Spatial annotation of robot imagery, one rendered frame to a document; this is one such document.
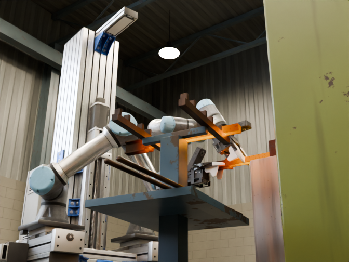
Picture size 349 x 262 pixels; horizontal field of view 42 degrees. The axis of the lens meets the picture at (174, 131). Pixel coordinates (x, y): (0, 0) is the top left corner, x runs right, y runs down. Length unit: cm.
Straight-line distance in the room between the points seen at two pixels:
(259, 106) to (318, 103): 1034
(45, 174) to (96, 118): 60
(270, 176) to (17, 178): 845
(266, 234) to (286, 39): 58
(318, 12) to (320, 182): 47
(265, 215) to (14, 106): 883
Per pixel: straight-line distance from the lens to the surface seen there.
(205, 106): 194
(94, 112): 253
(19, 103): 1012
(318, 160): 115
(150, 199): 109
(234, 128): 140
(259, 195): 148
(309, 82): 123
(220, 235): 1112
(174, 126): 195
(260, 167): 151
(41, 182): 203
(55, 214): 213
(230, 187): 1121
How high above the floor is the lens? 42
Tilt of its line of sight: 23 degrees up
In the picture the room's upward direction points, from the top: straight up
